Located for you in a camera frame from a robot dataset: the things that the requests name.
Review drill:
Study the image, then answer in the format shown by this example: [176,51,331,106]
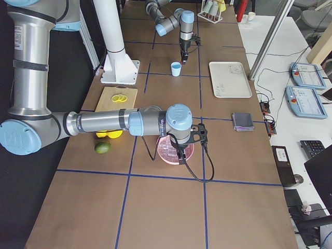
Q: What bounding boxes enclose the light blue cup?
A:
[171,62,182,77]

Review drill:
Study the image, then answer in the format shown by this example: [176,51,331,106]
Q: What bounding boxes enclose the yellow lemon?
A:
[95,131,108,138]
[106,130,123,139]

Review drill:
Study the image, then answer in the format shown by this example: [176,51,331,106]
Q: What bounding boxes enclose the computer mouse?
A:
[294,174,304,184]

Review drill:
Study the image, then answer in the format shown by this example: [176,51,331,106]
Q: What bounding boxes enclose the near teach pendant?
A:
[285,86,327,119]

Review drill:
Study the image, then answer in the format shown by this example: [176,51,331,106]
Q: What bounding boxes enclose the black box white label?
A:
[271,146,296,187]

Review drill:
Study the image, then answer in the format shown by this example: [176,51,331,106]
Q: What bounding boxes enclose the pink bowl of ice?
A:
[157,136,195,165]

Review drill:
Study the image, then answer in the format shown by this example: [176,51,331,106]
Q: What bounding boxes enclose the grey white cup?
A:
[209,2,218,16]

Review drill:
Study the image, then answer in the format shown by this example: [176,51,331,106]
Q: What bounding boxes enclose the green lime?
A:
[94,141,111,154]

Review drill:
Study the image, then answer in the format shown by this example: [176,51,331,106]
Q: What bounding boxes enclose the far teach pendant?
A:
[290,62,326,90]

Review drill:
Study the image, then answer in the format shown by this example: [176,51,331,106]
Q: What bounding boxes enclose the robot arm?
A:
[145,0,195,65]
[1,1,179,170]

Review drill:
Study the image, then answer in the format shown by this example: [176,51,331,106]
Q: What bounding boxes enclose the folded grey cloth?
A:
[232,113,254,132]

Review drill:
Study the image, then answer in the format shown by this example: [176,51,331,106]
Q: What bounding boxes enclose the yellow cup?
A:
[217,0,227,12]

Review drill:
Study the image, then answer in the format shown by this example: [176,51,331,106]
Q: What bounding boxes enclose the aluminium frame post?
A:
[248,0,294,81]

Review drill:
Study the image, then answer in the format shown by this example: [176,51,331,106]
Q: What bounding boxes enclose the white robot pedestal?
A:
[93,0,140,85]

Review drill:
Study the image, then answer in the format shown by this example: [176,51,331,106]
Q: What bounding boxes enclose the teach pendant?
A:
[290,62,326,90]
[285,86,327,119]

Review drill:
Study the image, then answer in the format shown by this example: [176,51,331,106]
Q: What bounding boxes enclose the wooden cutting board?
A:
[95,87,137,112]

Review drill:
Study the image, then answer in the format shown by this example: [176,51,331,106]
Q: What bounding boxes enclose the mint green cup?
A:
[202,0,213,13]

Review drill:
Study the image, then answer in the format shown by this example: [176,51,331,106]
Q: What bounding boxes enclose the red cylinder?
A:
[237,0,248,22]

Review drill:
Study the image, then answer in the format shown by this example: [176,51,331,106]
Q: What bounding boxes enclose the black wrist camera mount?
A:
[190,123,208,145]

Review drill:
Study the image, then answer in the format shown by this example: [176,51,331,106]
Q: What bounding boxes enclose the cream bear tray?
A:
[209,62,252,99]

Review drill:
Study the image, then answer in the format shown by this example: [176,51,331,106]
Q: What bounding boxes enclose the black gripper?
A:
[179,39,191,63]
[175,142,189,164]

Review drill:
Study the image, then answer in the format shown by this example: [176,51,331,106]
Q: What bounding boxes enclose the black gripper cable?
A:
[141,134,215,183]

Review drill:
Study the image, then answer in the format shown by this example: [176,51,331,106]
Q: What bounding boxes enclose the black keyboard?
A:
[300,140,325,159]

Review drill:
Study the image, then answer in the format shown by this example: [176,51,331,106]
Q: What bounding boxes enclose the white wire cup rack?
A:
[198,0,226,24]

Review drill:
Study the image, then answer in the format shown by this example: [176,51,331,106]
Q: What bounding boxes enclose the lemon slices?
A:
[111,94,128,103]

